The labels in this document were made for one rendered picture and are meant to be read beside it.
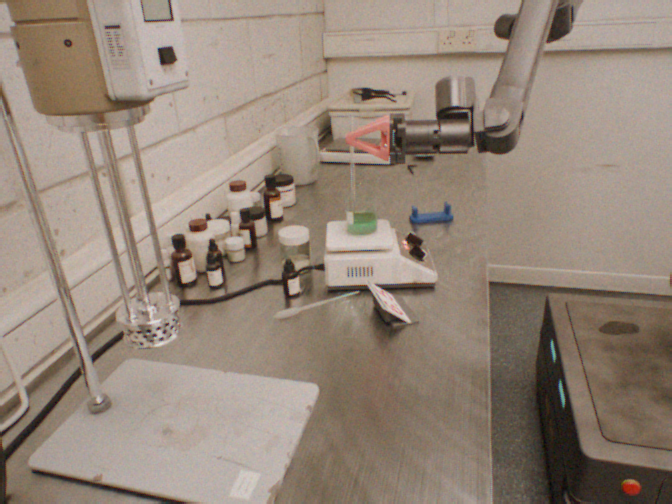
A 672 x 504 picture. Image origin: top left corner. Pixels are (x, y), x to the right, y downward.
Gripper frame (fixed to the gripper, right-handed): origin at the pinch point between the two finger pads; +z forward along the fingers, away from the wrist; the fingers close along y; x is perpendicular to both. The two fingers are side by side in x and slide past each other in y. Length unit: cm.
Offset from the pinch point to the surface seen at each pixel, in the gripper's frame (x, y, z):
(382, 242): 17.2, 5.1, -5.4
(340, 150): 22, -78, 10
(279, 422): 25.0, 40.5, 6.7
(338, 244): 17.2, 5.9, 2.3
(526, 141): 33, -131, -64
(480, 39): -7, -130, -41
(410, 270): 22.1, 6.3, -10.3
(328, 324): 26.0, 17.8, 3.2
